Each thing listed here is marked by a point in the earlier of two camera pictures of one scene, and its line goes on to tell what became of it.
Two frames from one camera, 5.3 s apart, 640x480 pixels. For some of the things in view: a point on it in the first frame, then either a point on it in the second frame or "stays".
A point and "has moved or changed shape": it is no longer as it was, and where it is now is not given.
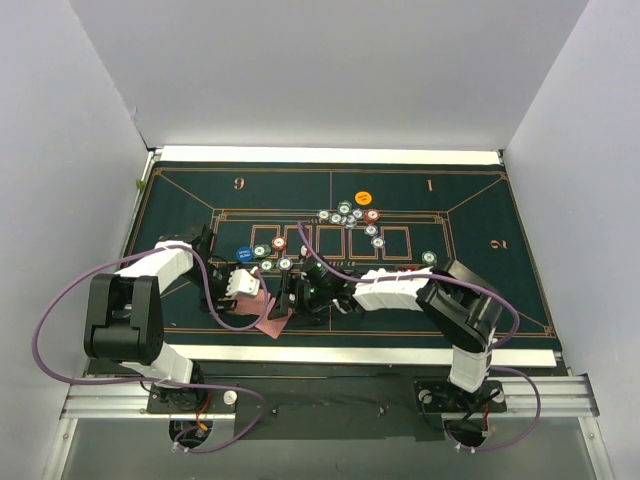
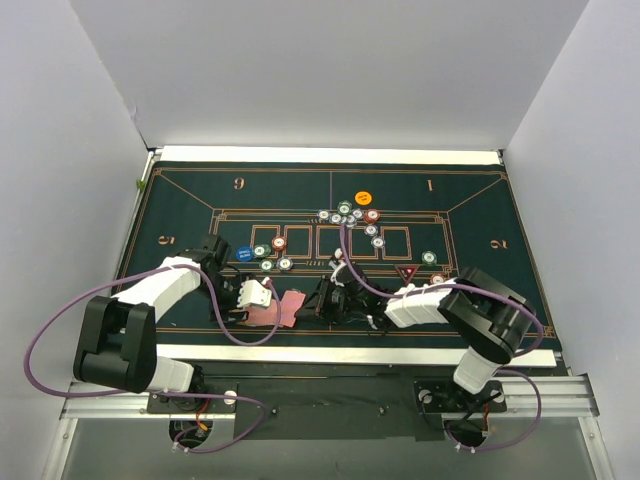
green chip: x=262 y=250 stays
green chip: x=344 y=207 stays
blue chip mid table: x=371 y=230 stays
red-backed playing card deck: x=273 y=327 has moved or changed shape
